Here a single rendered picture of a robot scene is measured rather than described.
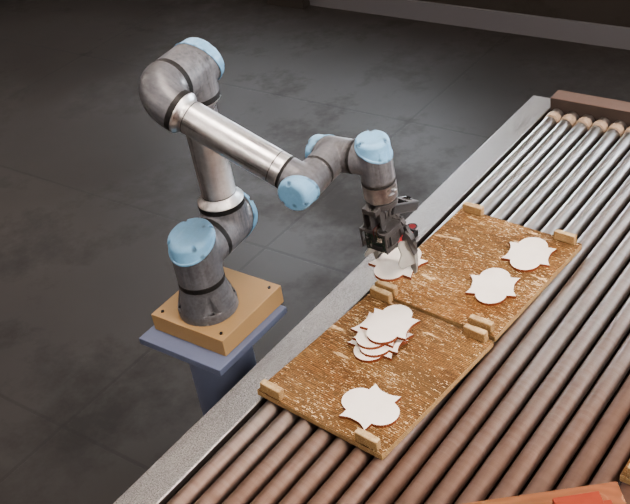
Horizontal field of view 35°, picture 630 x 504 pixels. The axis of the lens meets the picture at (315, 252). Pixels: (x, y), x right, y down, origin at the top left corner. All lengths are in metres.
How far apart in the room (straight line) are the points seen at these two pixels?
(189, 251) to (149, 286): 1.91
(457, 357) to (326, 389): 0.30
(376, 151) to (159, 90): 0.48
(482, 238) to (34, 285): 2.41
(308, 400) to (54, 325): 2.18
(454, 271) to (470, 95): 2.92
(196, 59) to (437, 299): 0.79
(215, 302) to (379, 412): 0.55
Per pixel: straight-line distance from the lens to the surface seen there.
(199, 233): 2.39
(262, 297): 2.52
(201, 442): 2.19
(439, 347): 2.28
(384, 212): 2.20
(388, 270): 2.31
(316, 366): 2.27
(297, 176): 2.06
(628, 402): 2.19
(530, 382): 2.22
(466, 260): 2.53
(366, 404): 2.15
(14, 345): 4.20
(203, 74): 2.27
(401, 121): 5.15
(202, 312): 2.45
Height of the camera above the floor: 2.43
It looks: 35 degrees down
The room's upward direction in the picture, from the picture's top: 9 degrees counter-clockwise
